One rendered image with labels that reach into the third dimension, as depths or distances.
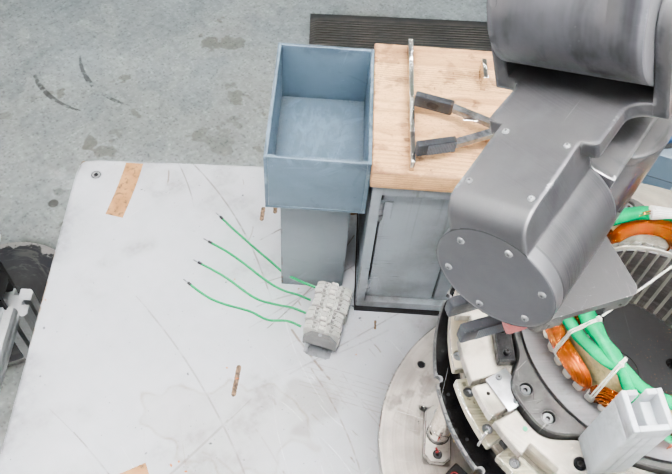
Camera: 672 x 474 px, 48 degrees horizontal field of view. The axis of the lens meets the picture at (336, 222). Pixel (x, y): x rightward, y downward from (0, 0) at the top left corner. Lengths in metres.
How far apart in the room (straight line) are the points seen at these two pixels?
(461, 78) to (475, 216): 0.55
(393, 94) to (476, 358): 0.32
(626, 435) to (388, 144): 0.37
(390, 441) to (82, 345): 0.39
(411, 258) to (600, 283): 0.47
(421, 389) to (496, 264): 0.61
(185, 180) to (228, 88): 1.25
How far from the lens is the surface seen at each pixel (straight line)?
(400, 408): 0.90
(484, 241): 0.31
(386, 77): 0.83
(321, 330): 0.91
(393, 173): 0.74
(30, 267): 2.01
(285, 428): 0.91
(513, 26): 0.33
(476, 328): 0.50
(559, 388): 0.61
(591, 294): 0.43
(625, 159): 0.35
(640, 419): 0.55
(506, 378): 0.61
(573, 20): 0.31
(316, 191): 0.78
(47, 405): 0.96
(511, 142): 0.32
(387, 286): 0.93
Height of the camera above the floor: 1.63
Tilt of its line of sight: 55 degrees down
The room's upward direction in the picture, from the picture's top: 5 degrees clockwise
